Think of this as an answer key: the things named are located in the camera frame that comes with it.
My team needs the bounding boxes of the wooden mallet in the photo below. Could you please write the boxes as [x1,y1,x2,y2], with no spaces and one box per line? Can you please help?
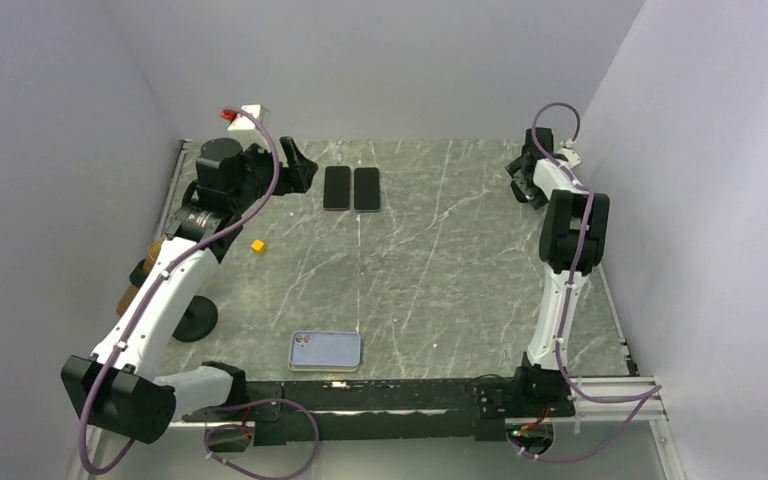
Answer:
[116,238,164,317]

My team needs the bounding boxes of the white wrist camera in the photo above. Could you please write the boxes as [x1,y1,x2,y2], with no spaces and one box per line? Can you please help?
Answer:
[554,140,582,169]
[220,104,270,147]

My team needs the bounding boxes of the small yellow cube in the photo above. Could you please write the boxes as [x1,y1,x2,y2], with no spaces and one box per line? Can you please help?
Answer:
[251,240,267,255]

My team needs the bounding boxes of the black base frame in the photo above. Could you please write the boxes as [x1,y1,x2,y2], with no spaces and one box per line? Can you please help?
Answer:
[183,374,569,446]

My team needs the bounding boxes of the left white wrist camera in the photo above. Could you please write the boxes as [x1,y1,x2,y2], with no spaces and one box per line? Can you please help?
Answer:
[220,104,270,147]

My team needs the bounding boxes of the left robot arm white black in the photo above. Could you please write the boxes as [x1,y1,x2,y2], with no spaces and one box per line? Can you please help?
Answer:
[61,136,318,444]

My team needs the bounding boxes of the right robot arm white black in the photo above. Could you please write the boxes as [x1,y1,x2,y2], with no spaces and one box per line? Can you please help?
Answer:
[505,127,611,416]

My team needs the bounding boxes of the black round stand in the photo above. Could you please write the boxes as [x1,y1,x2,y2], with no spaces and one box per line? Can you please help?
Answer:
[172,295,219,343]

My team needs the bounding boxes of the white phone case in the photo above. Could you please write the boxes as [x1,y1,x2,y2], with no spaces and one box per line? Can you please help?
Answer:
[288,362,359,373]

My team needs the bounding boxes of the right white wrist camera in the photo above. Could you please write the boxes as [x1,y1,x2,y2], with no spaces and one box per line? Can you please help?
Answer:
[554,140,582,169]

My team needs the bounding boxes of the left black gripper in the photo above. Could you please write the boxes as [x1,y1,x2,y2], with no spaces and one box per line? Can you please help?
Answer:
[230,136,318,212]

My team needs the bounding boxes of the black phone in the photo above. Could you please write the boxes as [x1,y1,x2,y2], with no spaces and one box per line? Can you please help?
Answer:
[323,165,352,211]

